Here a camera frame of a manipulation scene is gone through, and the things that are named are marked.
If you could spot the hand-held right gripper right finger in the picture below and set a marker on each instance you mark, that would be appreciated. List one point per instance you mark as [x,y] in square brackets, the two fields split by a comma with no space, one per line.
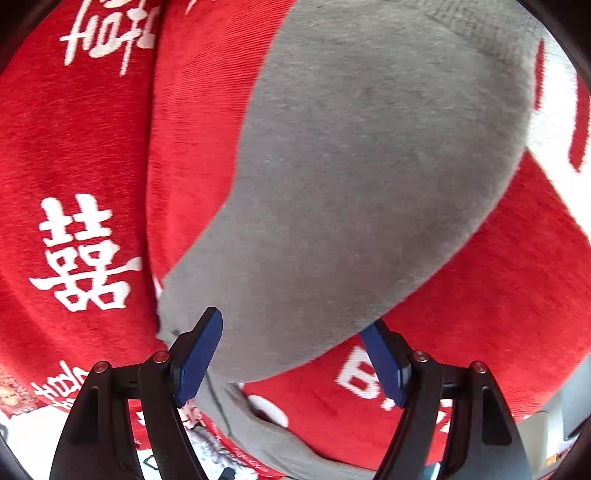
[385,364]

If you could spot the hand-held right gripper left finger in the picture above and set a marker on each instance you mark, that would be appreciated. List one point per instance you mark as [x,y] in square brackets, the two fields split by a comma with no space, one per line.
[199,355]

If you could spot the grey small garment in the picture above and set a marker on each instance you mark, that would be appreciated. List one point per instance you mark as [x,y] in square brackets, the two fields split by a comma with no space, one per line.
[346,184]

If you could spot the red printed blanket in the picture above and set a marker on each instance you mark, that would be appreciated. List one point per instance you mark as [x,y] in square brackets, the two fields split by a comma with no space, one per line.
[83,138]

